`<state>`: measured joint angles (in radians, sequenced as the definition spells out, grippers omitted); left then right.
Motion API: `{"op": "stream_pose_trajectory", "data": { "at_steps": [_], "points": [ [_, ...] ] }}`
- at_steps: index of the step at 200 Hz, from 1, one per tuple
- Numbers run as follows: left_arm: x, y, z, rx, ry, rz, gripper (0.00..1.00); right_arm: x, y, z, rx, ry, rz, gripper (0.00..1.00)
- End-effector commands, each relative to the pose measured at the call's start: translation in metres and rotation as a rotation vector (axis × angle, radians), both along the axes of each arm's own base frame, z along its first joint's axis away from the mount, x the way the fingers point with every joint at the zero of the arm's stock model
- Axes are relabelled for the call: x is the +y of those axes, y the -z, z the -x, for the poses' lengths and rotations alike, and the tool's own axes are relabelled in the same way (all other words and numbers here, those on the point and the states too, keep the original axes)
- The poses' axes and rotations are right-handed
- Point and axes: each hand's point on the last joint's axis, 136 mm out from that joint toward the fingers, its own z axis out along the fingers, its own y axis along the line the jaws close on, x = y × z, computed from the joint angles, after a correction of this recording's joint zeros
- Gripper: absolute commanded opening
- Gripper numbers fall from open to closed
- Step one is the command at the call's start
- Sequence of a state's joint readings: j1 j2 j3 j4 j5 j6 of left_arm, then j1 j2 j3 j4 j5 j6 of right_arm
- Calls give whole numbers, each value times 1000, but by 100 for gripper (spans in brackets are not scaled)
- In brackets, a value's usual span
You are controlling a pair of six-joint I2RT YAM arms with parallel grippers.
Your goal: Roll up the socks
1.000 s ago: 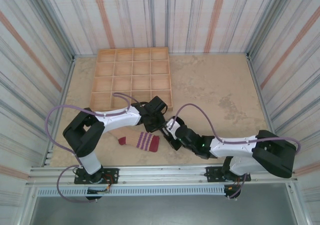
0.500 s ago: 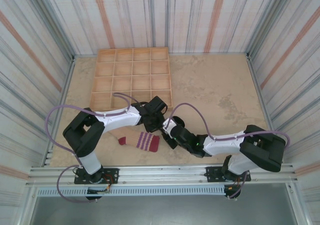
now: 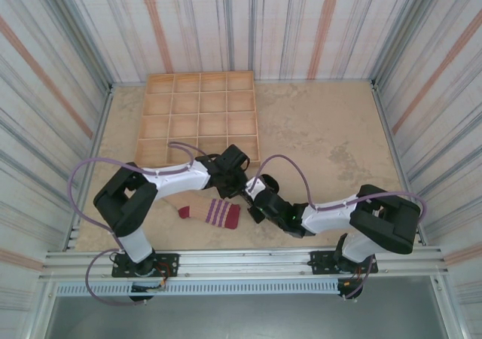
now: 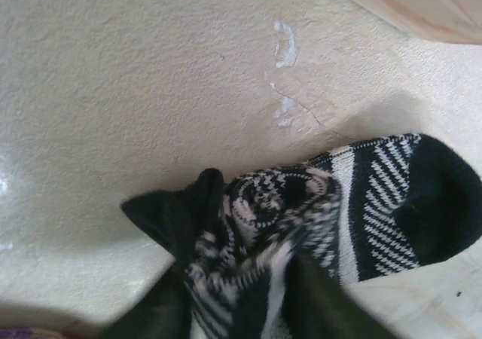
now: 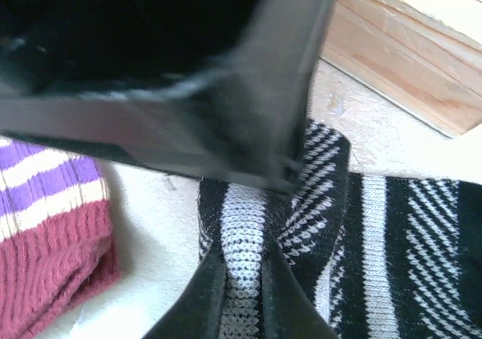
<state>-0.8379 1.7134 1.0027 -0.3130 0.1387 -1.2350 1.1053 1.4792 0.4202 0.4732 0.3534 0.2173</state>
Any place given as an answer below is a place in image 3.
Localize wooden compartment tray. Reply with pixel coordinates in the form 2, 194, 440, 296
132, 71, 261, 169

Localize grey metal sheet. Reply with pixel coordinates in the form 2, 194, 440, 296
44, 296, 453, 339

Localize black connector box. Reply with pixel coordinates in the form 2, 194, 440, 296
337, 277, 365, 301
130, 282, 167, 302

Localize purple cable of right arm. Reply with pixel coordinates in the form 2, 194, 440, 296
255, 154, 429, 301

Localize aluminium table edge profile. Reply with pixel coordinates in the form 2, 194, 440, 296
371, 78, 429, 246
63, 84, 115, 252

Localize aluminium mounting rail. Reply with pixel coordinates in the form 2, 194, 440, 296
39, 246, 451, 282

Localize grey slotted cable duct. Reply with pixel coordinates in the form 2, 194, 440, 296
55, 279, 365, 298

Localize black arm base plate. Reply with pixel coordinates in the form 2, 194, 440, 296
111, 253, 180, 279
309, 249, 379, 276

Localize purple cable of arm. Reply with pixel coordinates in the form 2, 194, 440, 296
255, 154, 429, 301
71, 141, 212, 307

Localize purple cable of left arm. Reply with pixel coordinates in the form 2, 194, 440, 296
71, 141, 212, 307

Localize beige sock purple stripes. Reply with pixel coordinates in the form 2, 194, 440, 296
160, 194, 241, 230

